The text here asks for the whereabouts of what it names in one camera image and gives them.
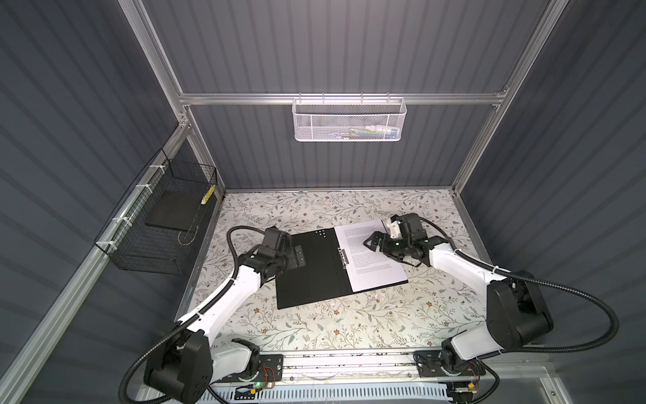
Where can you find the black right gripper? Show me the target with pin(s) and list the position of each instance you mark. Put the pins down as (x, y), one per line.
(384, 238)

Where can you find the floral patterned table mat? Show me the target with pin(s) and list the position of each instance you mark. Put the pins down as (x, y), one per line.
(430, 307)

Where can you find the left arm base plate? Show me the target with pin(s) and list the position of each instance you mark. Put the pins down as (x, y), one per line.
(266, 368)

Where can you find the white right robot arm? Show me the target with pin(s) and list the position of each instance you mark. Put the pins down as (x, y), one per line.
(516, 313)

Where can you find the yellow green marker pen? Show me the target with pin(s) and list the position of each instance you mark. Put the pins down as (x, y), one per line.
(208, 195)

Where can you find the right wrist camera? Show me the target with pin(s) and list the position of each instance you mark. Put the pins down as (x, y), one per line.
(406, 227)

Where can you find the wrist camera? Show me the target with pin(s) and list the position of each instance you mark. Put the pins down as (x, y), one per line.
(276, 240)
(406, 227)

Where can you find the white ventilated front rail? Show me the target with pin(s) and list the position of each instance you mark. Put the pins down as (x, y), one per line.
(368, 392)

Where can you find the black wire basket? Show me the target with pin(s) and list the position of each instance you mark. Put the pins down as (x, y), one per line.
(162, 225)

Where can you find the pens in white basket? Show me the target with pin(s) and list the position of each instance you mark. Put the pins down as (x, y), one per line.
(386, 133)

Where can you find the printed paper sheet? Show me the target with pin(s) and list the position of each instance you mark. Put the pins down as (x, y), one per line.
(367, 270)

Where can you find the white wire mesh basket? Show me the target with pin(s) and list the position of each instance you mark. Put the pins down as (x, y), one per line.
(315, 118)

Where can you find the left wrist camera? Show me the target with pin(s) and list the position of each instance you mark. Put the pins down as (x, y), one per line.
(276, 240)

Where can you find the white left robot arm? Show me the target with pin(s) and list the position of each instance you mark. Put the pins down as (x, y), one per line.
(183, 365)

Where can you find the red folder black inside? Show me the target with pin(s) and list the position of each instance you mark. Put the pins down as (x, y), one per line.
(324, 275)

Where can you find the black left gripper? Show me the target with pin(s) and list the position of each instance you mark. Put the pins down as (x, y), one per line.
(292, 262)

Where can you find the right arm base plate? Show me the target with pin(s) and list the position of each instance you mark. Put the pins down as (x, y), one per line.
(431, 363)

